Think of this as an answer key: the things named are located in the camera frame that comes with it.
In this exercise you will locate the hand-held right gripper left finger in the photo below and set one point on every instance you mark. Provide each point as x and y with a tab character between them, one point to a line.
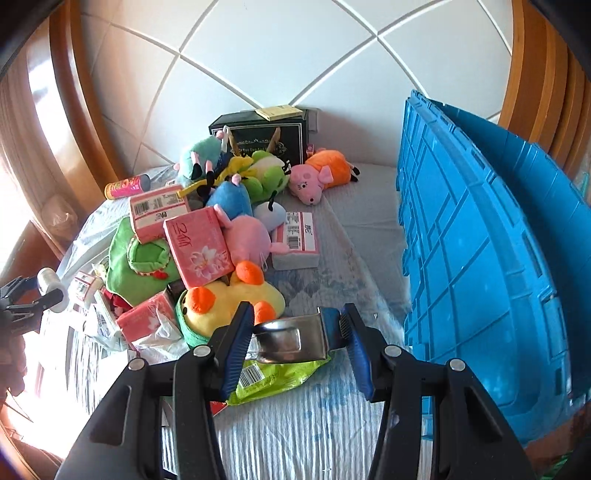
240	341

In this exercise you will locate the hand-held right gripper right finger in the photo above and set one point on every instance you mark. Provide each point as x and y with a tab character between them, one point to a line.
358	355

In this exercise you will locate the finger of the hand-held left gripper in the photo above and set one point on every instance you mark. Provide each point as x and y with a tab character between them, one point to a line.
13	285
30	307

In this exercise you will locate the white pill bottle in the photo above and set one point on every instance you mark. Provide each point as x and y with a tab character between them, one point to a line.
50	280

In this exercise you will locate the silver metal clip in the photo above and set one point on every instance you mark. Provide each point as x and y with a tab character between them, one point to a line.
286	339

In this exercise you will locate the blue plastic crate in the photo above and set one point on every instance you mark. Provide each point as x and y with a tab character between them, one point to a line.
471	277

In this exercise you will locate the person's left hand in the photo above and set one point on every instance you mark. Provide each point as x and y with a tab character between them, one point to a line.
11	364

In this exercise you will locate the yellow duck plush green hood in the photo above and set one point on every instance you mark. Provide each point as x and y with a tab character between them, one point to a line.
221	302

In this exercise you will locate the green wet wipes packet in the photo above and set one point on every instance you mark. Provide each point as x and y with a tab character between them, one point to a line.
277	376

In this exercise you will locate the red white labelled box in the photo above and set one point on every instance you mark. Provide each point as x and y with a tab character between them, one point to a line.
84	286

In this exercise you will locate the red cloth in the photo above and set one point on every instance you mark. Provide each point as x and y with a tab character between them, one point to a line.
115	300

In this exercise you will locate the bin with plastic bag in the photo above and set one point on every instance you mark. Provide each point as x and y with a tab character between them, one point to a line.
60	208

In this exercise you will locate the open pink tissue pack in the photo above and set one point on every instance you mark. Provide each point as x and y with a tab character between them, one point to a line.
145	321

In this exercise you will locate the pink floral tissue pack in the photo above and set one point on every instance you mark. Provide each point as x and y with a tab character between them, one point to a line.
198	249

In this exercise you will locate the grey pack pink label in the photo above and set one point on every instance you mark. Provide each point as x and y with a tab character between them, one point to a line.
298	240

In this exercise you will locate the green frog plush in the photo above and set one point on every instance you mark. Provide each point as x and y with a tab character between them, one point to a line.
138	263

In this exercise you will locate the pale blue plush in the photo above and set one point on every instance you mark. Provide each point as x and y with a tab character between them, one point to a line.
270	213

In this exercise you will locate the brown curtain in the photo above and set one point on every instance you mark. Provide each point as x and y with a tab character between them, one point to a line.
18	152

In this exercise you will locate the blue plush toy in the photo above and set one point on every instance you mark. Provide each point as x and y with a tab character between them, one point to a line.
228	198

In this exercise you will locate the yellow pink snack can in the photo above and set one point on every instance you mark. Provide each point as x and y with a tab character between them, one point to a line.
127	186

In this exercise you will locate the pink barcode tissue pack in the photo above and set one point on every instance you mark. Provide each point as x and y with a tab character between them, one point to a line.
159	210

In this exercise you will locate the green plush toy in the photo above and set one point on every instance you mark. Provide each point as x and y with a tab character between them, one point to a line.
268	176

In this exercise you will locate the yellow plush toy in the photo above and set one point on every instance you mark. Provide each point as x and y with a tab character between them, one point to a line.
238	166

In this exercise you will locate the pink pig plush orange dress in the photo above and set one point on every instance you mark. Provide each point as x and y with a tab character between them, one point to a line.
318	175

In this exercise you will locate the mint plush toy pink ears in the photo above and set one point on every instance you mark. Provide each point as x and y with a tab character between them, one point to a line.
198	159

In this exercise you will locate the black gift box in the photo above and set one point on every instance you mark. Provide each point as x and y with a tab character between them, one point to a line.
263	136

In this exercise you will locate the green plastic bag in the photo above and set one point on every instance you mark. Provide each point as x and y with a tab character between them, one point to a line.
558	467

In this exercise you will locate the yellow sticky note pad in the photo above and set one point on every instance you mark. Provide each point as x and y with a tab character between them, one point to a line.
279	112

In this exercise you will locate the grey socket box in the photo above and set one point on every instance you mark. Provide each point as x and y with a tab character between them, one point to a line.
311	119

